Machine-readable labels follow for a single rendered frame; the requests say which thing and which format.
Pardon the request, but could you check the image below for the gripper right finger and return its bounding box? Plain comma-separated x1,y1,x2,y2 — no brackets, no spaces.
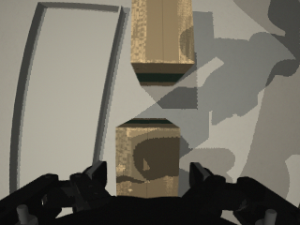
182,160,300,225

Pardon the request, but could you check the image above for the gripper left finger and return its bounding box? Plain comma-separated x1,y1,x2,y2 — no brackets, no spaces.
0,160,113,225

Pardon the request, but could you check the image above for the tan green-banded coffee pack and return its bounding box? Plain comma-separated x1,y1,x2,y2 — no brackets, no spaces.
115,117,182,199
129,0,197,87

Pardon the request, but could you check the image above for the white shallow tray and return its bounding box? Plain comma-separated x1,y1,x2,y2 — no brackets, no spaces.
8,1,131,195

